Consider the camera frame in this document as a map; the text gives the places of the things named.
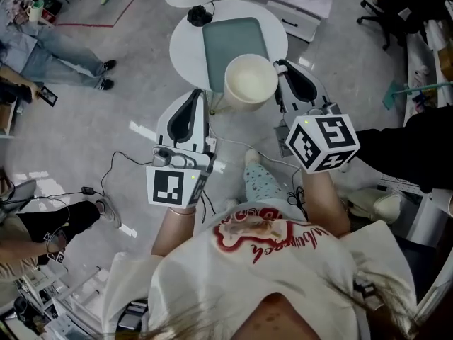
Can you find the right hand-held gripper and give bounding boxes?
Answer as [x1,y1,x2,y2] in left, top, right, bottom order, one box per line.
[273,59,361,175]

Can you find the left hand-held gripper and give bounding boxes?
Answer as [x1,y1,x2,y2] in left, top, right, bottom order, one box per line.
[145,89,217,210]

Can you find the white ceramic mug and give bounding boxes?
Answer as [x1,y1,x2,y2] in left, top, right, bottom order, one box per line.
[223,53,287,113]

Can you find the teal green plastic tray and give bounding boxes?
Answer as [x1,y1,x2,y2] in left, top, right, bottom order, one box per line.
[202,16,270,92]

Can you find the person's right forearm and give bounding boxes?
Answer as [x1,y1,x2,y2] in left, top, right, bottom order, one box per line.
[299,166,352,239]

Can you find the person's left forearm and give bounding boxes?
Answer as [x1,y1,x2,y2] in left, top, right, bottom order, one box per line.
[151,205,197,258]

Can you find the round white side table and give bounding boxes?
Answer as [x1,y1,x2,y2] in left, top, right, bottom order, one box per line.
[168,0,289,117]

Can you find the person's white right shoe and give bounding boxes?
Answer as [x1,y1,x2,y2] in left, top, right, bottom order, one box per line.
[244,148,262,166]

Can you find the white low cabinet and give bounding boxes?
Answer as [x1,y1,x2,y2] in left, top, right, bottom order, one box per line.
[222,0,336,43]

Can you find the green flat mop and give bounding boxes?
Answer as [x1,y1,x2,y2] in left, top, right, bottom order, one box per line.
[382,79,453,111]

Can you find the light blue patterned trousers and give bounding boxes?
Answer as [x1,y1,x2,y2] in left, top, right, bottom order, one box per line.
[241,162,306,222]

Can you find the black office chair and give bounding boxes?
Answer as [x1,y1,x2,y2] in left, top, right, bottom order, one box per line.
[356,0,429,52]

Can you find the white curved counter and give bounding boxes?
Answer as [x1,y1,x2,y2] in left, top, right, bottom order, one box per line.
[402,19,453,127]

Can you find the cream slipper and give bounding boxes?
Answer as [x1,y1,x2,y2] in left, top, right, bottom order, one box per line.
[338,188,403,225]

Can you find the black phone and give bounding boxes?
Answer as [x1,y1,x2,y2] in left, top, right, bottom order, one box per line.
[37,84,59,108]

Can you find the brown cardboard box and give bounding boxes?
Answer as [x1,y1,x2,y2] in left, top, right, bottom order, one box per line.
[437,40,453,78]

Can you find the cream printed t-shirt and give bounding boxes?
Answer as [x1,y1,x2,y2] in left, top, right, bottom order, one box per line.
[101,203,419,340]

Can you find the white green mug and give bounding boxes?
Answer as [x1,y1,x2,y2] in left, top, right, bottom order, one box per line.
[28,0,45,23]

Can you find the white floor cable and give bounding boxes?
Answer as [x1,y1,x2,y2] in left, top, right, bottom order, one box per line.
[208,122,302,177]

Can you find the black floor cable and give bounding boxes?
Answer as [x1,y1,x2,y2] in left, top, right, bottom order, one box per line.
[33,149,154,200]

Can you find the gold bracelet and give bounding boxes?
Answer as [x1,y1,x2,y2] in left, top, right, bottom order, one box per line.
[168,206,197,218]

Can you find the thin black cable bundle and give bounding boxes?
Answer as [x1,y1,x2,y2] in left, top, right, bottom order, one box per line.
[285,185,308,223]

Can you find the white perforated rail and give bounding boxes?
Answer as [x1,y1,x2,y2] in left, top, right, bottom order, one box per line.
[377,174,423,192]

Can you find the grey left shoulder strap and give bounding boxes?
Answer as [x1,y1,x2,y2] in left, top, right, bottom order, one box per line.
[118,298,149,334]

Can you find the grey shoulder strap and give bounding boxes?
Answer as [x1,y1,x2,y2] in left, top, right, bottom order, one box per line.
[355,276,386,313]
[118,298,149,334]

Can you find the grey right shoulder strap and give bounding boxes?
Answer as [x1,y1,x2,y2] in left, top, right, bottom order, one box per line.
[355,276,386,313]

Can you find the white wire shelf cart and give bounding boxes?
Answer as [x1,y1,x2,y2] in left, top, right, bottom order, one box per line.
[13,263,109,340]

